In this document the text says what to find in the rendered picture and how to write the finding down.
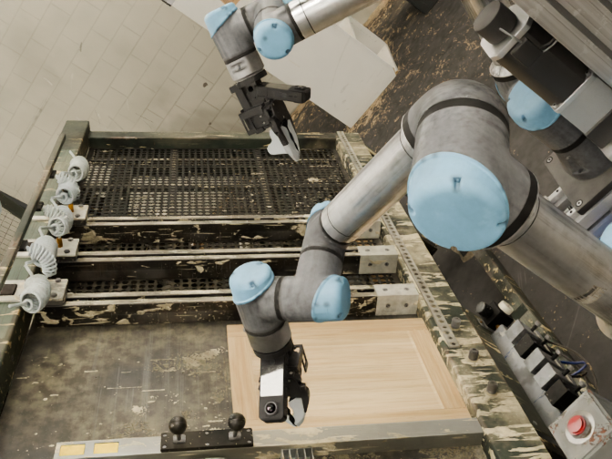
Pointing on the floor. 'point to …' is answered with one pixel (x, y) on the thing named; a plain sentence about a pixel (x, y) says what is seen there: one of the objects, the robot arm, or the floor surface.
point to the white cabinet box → (325, 63)
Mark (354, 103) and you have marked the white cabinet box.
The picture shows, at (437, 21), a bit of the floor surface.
